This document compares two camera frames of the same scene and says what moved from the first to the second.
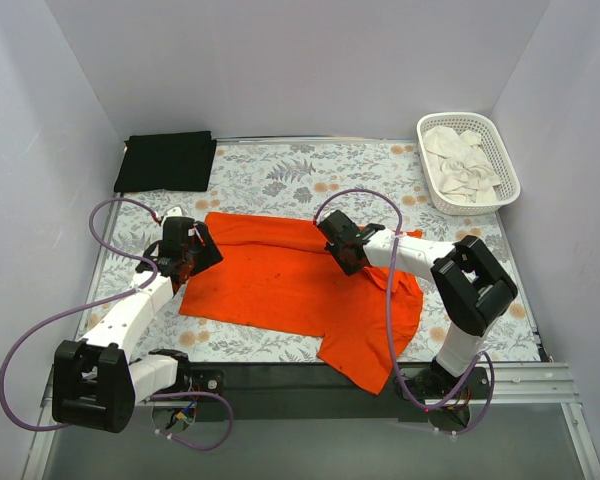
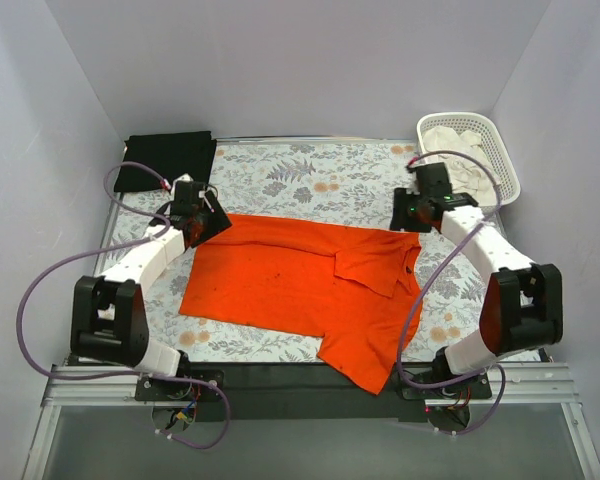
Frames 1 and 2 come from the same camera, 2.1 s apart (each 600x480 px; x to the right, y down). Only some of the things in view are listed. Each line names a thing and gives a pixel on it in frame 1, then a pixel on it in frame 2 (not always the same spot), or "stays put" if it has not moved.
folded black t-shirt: [167, 162] stays put
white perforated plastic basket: [492, 147] stays put
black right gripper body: [337, 242] to [403, 216]
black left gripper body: [203, 248] to [210, 220]
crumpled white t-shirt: [465, 174] stays put
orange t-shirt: [283, 279] stays put
